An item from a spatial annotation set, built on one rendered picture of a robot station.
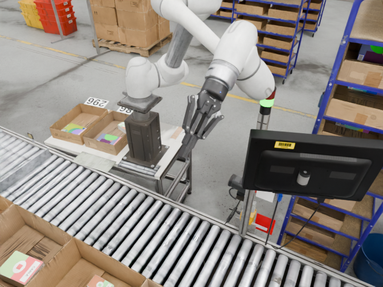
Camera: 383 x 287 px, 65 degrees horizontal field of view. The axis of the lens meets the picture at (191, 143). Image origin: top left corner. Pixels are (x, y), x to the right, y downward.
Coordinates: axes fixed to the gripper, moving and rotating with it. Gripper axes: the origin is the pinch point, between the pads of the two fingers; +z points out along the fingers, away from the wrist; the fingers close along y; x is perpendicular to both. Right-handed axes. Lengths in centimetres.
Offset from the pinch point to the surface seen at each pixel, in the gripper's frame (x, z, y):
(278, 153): -3.9, -15.2, -36.7
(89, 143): -155, 11, -7
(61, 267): -61, 65, -3
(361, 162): 13, -24, -58
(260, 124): -17.2, -25.2, -34.7
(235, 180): -45, -4, -57
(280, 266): -30, 25, -95
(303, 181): 0, -11, -50
